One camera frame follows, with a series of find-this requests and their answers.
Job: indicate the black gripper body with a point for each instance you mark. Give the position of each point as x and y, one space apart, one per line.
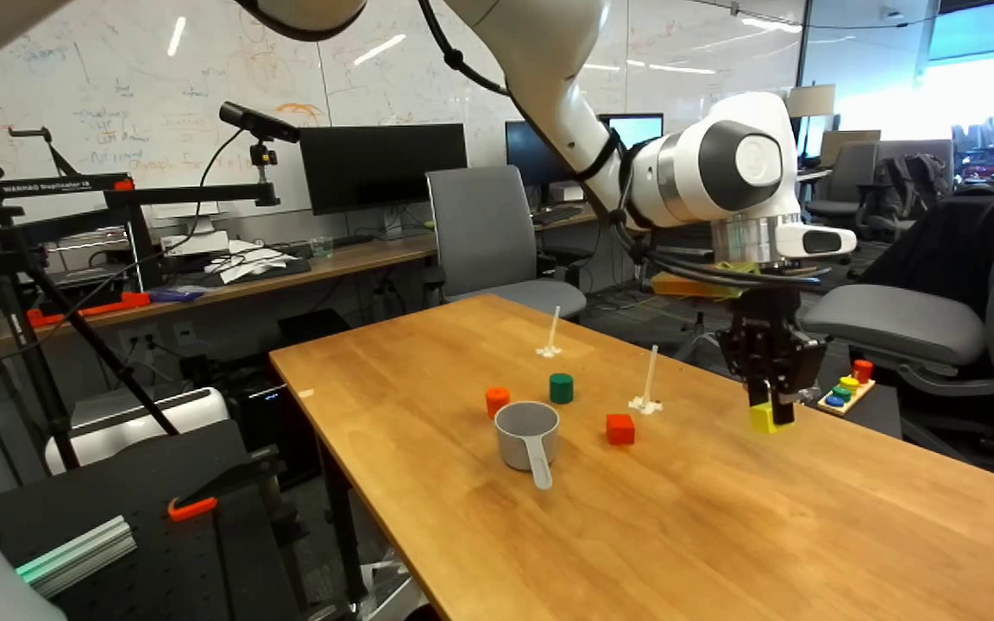
765 339

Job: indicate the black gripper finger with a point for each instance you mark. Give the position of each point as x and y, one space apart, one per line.
785 409
757 389

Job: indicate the yellow cube block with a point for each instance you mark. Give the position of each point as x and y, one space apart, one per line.
759 418

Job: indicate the orange cube block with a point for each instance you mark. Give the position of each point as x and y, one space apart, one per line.
619 428

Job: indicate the green cylinder block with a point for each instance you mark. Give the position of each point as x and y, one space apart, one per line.
560 387

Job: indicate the grey measuring cup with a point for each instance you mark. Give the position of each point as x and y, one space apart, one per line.
526 438

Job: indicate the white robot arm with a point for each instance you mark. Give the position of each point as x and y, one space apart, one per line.
713 200

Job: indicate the colourful toy block set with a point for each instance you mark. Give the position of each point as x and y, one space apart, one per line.
847 389

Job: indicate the white peg stand near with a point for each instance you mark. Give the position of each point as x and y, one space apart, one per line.
647 400

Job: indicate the white peg stand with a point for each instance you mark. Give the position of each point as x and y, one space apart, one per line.
647 400
551 347

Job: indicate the grey office chair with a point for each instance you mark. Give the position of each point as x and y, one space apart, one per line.
925 317

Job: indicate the white peg stand far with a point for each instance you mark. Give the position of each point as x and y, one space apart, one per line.
551 347

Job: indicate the orange cylinder block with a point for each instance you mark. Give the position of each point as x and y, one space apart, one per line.
495 399

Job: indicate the grey chair behind table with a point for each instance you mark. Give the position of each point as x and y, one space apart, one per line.
484 238

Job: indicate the black monitor on desk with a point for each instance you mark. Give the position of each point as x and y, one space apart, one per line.
377 163

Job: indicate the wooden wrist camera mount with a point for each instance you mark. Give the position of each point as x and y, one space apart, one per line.
720 279

